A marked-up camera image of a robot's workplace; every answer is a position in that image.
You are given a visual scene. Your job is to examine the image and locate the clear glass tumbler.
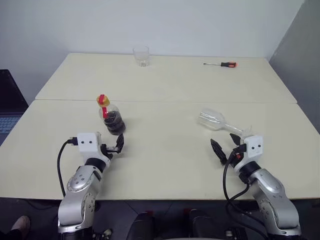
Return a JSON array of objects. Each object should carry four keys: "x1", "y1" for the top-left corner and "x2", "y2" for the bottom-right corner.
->
[{"x1": 132, "y1": 45, "x2": 150, "y2": 68}]

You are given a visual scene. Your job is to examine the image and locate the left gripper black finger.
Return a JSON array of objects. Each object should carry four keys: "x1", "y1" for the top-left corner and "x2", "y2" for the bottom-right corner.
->
[{"x1": 115, "y1": 134, "x2": 125, "y2": 154}]

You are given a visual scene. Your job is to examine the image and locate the light pink shoe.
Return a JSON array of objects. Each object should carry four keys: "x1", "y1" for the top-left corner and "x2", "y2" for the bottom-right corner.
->
[{"x1": 11, "y1": 215, "x2": 32, "y2": 235}]

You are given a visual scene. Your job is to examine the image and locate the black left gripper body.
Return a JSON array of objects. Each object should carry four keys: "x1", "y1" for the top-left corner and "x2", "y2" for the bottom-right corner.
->
[{"x1": 99, "y1": 144, "x2": 119, "y2": 160}]

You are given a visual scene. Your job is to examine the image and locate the clear glass cup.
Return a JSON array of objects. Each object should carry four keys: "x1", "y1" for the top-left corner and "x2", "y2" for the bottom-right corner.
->
[{"x1": 196, "y1": 107, "x2": 253, "y2": 138}]

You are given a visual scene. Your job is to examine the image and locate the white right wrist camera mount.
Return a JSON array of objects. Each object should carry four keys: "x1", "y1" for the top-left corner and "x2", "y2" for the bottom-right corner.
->
[{"x1": 234, "y1": 135, "x2": 264, "y2": 173}]

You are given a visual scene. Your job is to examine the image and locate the dark laptop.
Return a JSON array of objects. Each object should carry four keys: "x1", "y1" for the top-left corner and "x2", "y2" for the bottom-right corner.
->
[{"x1": 0, "y1": 69, "x2": 29, "y2": 146}]

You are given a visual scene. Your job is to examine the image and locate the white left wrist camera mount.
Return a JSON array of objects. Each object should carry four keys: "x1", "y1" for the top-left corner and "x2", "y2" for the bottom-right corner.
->
[{"x1": 76, "y1": 132, "x2": 111, "y2": 163}]

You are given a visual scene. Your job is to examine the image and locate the plastic bottle with dark liquid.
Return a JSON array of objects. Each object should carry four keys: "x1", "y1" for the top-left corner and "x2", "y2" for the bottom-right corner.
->
[{"x1": 98, "y1": 103, "x2": 127, "y2": 137}]

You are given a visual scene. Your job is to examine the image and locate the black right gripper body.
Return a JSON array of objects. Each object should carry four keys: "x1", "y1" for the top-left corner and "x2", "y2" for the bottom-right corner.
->
[{"x1": 226, "y1": 143, "x2": 248, "y2": 168}]

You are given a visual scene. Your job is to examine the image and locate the orange black handled screwdriver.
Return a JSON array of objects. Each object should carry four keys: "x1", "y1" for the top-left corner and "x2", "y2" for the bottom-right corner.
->
[{"x1": 202, "y1": 61, "x2": 239, "y2": 69}]

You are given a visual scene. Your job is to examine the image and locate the yellow bottle cap red tape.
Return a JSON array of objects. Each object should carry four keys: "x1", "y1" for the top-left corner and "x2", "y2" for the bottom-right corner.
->
[{"x1": 96, "y1": 94, "x2": 111, "y2": 108}]

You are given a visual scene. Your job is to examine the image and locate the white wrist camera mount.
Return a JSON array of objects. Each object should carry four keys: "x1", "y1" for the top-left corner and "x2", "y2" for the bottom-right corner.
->
[
  {"x1": 76, "y1": 132, "x2": 111, "y2": 163},
  {"x1": 234, "y1": 135, "x2": 264, "y2": 173}
]

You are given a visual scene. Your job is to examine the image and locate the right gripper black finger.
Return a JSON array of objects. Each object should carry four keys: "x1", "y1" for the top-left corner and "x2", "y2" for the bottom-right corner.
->
[
  {"x1": 210, "y1": 138, "x2": 227, "y2": 166},
  {"x1": 229, "y1": 133, "x2": 241, "y2": 146}
]

